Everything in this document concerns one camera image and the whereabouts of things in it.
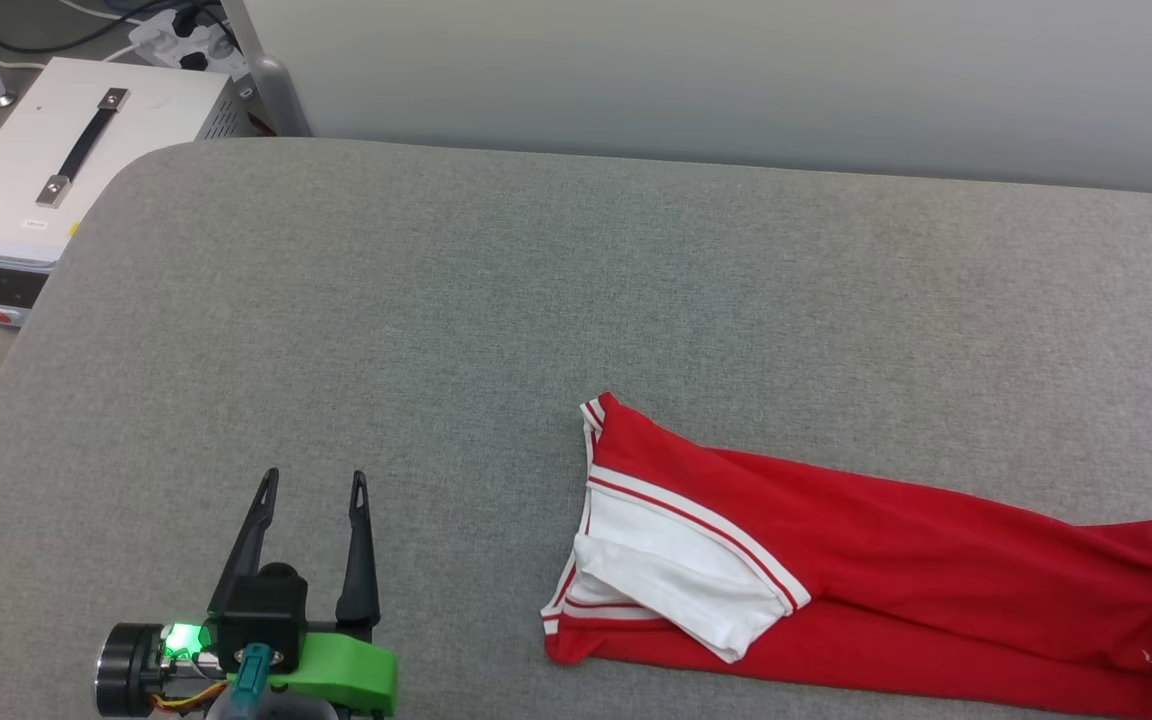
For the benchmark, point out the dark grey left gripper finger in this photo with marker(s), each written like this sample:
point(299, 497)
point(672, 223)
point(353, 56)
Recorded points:
point(360, 560)
point(248, 530)

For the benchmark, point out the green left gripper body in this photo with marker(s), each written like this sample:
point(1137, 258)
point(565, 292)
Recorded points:
point(346, 670)

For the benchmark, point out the red t-shirt with white sleeves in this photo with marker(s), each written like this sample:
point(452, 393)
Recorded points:
point(886, 540)

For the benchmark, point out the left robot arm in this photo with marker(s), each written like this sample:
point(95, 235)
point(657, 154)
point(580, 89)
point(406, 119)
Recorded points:
point(126, 665)

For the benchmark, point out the grey fabric sofa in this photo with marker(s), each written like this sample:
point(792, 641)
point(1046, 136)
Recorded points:
point(436, 350)

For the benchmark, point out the white metal equipment box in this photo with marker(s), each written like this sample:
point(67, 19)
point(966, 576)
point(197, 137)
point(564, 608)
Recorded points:
point(136, 120)

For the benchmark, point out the white power strip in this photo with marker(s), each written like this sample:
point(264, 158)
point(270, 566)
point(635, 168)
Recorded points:
point(161, 40)

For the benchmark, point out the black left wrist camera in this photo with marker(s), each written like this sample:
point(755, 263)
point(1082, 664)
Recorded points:
point(261, 610)

